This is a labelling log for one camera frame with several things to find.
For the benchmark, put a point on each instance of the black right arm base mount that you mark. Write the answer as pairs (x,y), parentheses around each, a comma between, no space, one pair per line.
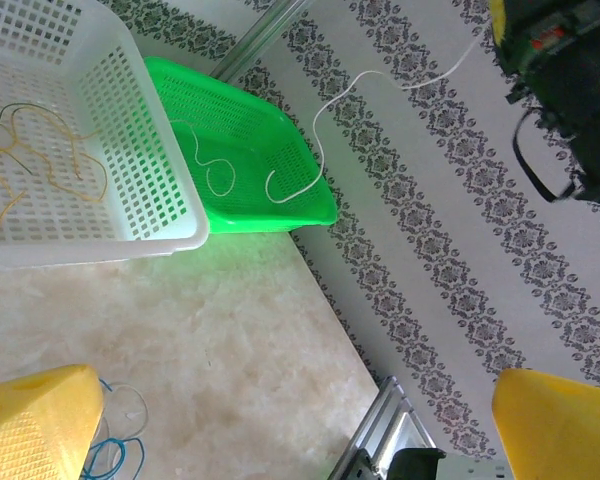
(417,465)

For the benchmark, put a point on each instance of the rubber bands in white basket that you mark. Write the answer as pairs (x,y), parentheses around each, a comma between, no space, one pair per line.
(103,185)

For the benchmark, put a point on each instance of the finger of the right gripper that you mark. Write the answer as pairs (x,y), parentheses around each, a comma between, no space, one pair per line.
(498,20)

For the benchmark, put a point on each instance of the aluminium frame post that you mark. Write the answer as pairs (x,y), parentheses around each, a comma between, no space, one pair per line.
(260,35)

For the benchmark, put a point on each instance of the rubber band in green basket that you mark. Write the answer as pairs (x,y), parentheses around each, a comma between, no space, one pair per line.
(208,172)

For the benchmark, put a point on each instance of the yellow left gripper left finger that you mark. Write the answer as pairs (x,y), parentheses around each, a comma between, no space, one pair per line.
(35,430)

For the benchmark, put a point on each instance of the green plastic basket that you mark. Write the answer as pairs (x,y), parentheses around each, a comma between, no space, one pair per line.
(260,125)

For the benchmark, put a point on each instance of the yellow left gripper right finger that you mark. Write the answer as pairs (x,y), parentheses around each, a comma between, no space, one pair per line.
(565,430)

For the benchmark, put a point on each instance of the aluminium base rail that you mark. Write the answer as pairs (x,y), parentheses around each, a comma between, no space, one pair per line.
(380,425)

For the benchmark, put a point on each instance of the white plastic basket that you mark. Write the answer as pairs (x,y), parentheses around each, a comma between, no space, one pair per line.
(80,250)

